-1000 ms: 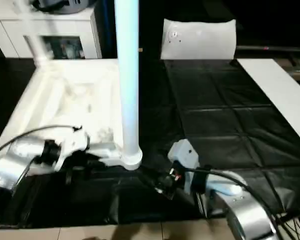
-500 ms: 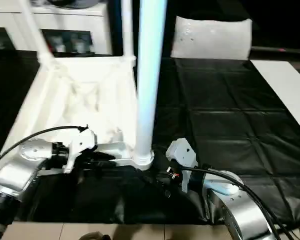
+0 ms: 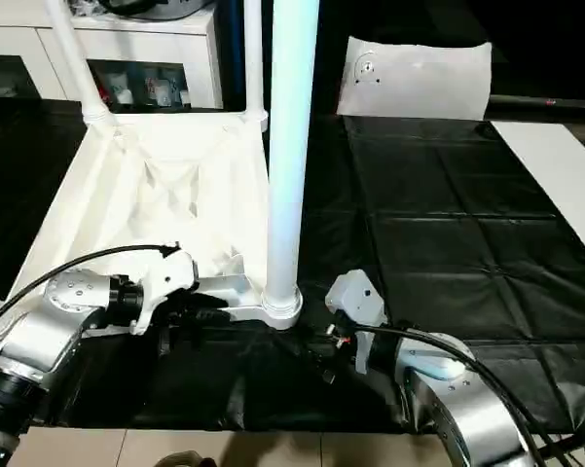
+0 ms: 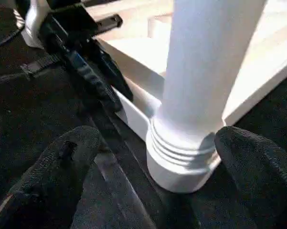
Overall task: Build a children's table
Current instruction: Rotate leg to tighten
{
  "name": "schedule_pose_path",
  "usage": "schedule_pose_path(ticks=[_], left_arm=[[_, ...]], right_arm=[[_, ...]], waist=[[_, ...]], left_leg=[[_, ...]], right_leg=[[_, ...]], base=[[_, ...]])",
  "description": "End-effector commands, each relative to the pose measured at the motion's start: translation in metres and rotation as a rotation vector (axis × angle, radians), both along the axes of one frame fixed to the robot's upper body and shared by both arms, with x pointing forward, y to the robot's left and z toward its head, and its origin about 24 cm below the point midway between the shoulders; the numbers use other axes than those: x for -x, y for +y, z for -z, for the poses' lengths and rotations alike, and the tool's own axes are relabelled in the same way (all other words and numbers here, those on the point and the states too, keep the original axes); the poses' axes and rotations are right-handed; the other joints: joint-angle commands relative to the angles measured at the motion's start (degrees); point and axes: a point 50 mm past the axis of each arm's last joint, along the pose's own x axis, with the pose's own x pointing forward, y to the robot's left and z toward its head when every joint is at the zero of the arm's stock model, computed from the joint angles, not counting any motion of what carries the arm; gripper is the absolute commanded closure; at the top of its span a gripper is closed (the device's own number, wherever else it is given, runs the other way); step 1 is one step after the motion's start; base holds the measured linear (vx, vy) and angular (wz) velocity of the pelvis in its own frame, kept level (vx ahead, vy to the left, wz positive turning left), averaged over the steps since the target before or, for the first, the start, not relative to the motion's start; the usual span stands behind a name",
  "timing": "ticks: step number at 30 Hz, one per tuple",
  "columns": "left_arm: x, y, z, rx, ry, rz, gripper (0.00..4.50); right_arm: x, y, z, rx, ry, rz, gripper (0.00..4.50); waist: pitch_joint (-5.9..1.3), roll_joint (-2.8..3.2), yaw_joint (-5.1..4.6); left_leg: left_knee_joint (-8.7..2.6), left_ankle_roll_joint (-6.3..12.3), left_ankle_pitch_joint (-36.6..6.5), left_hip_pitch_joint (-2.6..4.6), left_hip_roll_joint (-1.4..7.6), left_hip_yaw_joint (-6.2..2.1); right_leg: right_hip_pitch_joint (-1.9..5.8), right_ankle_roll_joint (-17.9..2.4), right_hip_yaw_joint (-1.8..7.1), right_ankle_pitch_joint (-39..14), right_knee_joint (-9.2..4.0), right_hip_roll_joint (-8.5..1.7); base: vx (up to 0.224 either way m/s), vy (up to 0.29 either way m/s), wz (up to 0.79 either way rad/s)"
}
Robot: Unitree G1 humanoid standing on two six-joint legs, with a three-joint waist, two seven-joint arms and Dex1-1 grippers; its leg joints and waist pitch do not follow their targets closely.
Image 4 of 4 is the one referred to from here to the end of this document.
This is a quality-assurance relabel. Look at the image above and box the white plastic table leg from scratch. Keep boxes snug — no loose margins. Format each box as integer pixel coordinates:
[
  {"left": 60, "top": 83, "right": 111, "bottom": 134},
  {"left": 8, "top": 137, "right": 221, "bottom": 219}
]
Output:
[{"left": 148, "top": 0, "right": 268, "bottom": 171}]

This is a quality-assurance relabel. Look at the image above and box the black work mat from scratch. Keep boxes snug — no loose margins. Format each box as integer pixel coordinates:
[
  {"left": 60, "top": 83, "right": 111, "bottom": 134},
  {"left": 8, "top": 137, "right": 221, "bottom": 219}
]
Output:
[{"left": 0, "top": 0, "right": 287, "bottom": 229}]

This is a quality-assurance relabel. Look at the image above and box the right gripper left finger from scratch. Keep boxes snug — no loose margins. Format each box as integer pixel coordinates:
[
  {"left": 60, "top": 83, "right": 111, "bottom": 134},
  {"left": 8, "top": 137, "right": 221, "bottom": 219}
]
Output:
[{"left": 0, "top": 125, "right": 103, "bottom": 229}]

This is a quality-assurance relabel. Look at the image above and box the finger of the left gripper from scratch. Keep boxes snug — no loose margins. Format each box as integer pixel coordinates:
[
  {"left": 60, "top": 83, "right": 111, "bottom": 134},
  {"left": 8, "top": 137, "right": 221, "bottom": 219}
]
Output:
[
  {"left": 54, "top": 35, "right": 122, "bottom": 112},
  {"left": 92, "top": 38, "right": 134, "bottom": 103}
]

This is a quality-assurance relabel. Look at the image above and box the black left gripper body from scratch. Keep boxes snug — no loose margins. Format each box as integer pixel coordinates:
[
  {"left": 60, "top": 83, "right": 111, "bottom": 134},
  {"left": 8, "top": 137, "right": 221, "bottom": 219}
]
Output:
[{"left": 38, "top": 0, "right": 124, "bottom": 52}]

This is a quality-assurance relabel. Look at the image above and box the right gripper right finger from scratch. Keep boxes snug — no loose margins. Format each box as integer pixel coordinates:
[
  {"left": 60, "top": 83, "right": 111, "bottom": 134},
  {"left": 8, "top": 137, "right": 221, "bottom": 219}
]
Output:
[{"left": 214, "top": 125, "right": 287, "bottom": 229}]

